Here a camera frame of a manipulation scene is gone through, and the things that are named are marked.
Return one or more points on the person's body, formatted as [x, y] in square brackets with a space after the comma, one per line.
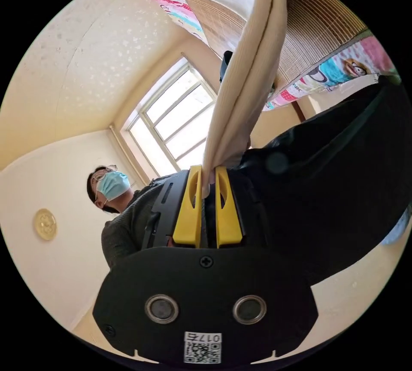
[322, 184]

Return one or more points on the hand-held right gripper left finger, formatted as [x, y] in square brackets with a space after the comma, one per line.
[186, 216]

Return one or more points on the window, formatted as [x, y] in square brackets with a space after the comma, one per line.
[170, 119]

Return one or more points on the bed with woven mat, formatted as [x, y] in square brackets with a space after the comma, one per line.
[315, 23]

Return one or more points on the round golden lamp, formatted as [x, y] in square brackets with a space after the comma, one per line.
[45, 224]

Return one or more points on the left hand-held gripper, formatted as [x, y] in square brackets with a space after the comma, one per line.
[226, 62]

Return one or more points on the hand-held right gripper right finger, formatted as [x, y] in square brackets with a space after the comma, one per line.
[227, 219]

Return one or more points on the white pants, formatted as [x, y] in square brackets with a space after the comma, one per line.
[244, 87]

